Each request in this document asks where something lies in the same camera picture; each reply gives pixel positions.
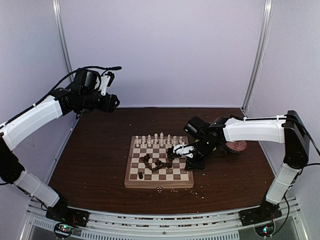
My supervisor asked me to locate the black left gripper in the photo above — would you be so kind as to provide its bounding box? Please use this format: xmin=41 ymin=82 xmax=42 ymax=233
xmin=81 ymin=89 xmax=120 ymax=113

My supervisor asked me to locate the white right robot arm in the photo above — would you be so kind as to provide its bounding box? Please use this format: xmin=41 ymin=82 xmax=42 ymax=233
xmin=183 ymin=110 xmax=311 ymax=221

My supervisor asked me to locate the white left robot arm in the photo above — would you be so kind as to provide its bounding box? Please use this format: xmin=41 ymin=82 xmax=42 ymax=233
xmin=0 ymin=87 xmax=120 ymax=222

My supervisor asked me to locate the row of white chess pieces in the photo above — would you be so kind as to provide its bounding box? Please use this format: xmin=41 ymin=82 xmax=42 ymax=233
xmin=132 ymin=132 xmax=188 ymax=149

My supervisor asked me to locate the pile of dark chess pieces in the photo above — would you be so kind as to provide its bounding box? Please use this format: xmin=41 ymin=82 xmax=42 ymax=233
xmin=139 ymin=153 xmax=174 ymax=172

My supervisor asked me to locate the wooden chess board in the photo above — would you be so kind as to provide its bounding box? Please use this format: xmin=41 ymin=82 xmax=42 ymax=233
xmin=124 ymin=132 xmax=194 ymax=189

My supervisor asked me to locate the red patterned bowl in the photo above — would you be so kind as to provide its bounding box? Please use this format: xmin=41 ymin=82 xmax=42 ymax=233
xmin=225 ymin=140 xmax=247 ymax=154

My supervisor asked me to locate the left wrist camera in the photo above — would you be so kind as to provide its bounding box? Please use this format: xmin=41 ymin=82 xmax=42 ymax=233
xmin=95 ymin=71 xmax=115 ymax=96

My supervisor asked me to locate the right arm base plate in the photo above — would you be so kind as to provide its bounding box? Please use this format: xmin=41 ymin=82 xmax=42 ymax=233
xmin=238 ymin=207 xmax=283 ymax=227

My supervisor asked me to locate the left aluminium corner post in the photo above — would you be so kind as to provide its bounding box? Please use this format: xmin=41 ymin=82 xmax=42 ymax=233
xmin=52 ymin=0 xmax=73 ymax=73

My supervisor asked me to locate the aluminium corner post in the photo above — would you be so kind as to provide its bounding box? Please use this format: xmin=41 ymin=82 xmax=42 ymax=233
xmin=52 ymin=0 xmax=73 ymax=73
xmin=241 ymin=0 xmax=274 ymax=116

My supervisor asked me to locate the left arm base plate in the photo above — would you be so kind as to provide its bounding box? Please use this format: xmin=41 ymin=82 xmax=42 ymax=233
xmin=45 ymin=208 xmax=90 ymax=227

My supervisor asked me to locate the aluminium front frame rail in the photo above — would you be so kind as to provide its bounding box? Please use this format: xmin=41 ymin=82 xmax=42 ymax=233
xmin=21 ymin=196 xmax=305 ymax=240

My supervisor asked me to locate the right aluminium corner post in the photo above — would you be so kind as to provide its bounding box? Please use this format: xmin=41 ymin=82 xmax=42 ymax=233
xmin=241 ymin=0 xmax=274 ymax=116

